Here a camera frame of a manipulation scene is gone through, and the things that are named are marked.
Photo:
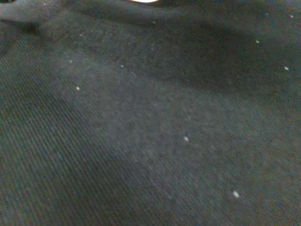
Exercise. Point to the black bench cloth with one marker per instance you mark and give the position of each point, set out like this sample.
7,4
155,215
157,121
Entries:
150,122

